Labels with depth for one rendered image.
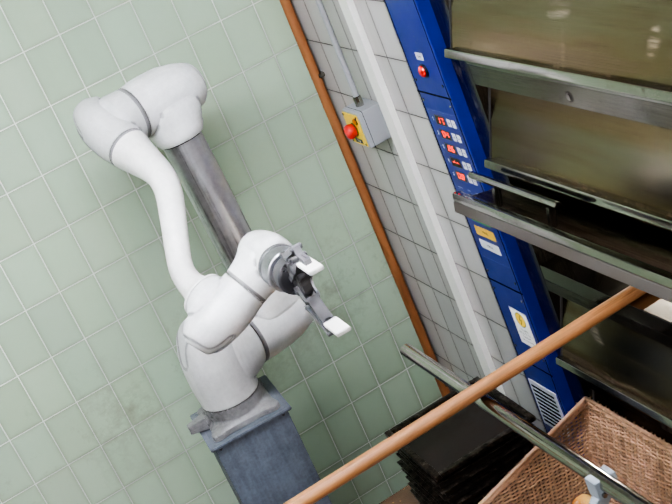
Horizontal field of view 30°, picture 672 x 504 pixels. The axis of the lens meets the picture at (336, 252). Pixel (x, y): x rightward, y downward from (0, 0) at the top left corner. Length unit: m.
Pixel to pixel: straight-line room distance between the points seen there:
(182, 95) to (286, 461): 0.93
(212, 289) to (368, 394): 1.31
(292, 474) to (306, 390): 0.59
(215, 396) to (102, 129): 0.69
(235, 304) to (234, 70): 1.01
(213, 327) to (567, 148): 0.79
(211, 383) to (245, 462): 0.22
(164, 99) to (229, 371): 0.66
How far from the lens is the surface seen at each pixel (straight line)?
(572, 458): 2.23
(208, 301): 2.57
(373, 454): 2.39
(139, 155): 2.81
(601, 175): 2.38
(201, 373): 3.02
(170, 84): 2.95
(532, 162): 2.58
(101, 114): 2.90
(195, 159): 2.99
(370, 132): 3.19
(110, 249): 3.39
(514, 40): 2.42
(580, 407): 2.96
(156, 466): 3.63
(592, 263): 2.28
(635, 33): 2.11
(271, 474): 3.14
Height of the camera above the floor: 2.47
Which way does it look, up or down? 23 degrees down
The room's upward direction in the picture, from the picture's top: 23 degrees counter-clockwise
